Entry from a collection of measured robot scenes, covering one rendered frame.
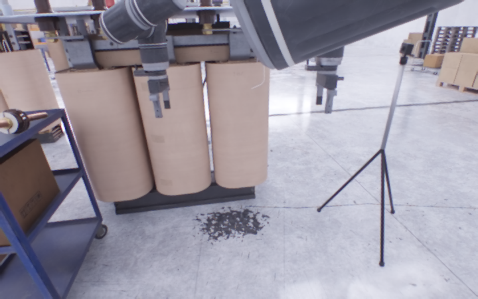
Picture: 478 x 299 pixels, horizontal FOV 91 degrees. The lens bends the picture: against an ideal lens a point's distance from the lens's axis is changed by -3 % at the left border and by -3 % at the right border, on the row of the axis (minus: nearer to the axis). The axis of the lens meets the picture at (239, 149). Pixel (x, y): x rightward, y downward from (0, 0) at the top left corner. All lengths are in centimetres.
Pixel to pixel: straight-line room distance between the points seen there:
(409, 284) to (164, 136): 164
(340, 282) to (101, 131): 163
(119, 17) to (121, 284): 134
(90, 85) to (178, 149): 62
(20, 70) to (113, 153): 225
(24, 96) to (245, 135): 286
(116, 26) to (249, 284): 134
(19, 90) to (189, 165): 258
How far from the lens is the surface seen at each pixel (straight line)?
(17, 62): 378
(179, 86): 152
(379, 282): 168
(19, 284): 180
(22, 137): 132
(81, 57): 166
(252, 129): 163
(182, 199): 203
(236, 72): 152
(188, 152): 166
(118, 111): 165
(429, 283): 181
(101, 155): 177
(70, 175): 177
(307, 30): 29
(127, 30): 91
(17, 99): 384
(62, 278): 169
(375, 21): 32
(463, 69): 700
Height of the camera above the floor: 125
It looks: 26 degrees down
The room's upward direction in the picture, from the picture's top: 2 degrees counter-clockwise
